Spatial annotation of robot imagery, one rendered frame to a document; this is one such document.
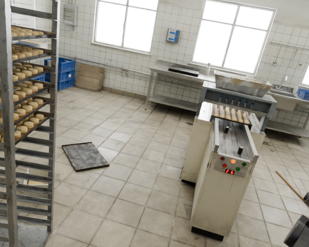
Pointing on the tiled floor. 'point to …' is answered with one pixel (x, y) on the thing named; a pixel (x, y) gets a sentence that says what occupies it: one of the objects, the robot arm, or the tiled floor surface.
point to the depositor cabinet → (197, 148)
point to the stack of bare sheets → (84, 156)
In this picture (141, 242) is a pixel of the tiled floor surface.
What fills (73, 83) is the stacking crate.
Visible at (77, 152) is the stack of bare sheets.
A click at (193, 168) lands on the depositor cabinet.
